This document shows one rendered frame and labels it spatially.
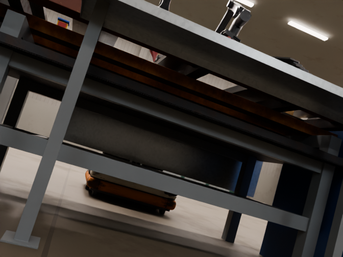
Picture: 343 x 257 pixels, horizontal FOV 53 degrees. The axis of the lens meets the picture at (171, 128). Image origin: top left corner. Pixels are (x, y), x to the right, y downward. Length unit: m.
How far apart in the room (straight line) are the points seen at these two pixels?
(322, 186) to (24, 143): 1.25
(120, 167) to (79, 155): 0.15
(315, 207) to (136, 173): 0.82
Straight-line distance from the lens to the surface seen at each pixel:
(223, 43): 1.09
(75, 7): 1.35
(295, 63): 1.25
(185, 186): 1.37
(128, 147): 2.08
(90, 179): 2.33
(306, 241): 1.68
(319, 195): 1.68
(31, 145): 1.29
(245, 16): 1.85
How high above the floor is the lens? 0.32
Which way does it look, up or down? 7 degrees up
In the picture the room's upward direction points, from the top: 17 degrees clockwise
